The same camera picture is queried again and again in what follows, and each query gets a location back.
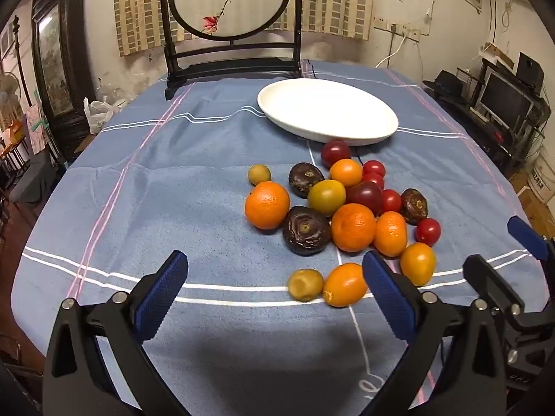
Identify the white bucket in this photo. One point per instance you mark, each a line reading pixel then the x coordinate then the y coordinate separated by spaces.
pixel 542 177

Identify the cherry tomato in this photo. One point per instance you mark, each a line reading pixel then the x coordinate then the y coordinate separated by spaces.
pixel 373 180
pixel 374 167
pixel 391 200
pixel 428 231

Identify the blue striped tablecloth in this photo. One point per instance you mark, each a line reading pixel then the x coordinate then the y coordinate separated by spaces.
pixel 173 190

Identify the white wall sockets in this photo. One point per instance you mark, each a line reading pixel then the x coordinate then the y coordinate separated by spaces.
pixel 396 29

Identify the black speaker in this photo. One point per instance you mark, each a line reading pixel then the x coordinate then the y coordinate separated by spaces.
pixel 530 71

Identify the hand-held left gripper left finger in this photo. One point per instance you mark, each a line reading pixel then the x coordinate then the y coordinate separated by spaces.
pixel 162 290

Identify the small green citrus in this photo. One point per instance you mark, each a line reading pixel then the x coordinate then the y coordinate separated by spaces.
pixel 259 174

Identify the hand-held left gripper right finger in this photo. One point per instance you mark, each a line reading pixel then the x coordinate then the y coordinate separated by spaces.
pixel 390 299

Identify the oval orange kumquat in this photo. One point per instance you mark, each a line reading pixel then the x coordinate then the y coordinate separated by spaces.
pixel 345 284

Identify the white plastic bag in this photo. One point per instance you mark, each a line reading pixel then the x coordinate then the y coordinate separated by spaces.
pixel 99 115

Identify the white electric fan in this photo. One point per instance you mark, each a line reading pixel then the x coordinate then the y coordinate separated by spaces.
pixel 8 91

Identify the black hat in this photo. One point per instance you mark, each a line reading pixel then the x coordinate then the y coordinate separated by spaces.
pixel 448 84

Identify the black computer desk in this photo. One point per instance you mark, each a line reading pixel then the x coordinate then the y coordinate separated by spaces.
pixel 490 138

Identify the white oval plate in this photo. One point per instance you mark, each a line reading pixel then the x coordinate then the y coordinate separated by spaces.
pixel 325 110

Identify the dark passion fruit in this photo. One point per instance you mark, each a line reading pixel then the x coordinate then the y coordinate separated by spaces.
pixel 306 230
pixel 414 205
pixel 306 177

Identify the small yellow brown fruit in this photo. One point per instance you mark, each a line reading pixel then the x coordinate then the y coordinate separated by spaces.
pixel 305 284

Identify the round embroidered screen black stand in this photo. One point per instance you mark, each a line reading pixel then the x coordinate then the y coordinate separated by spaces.
pixel 230 0

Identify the computer monitor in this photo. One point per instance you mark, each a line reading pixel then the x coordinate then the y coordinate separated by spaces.
pixel 505 99

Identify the large orange mandarin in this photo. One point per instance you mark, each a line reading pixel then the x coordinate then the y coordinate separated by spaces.
pixel 267 205
pixel 353 227

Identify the dark carved framed panel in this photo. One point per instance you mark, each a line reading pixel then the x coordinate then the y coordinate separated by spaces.
pixel 54 69

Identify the dark red plum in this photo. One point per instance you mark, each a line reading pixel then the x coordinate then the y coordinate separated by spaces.
pixel 364 197

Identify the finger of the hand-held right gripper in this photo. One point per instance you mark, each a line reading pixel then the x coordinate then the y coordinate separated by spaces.
pixel 527 236
pixel 490 277

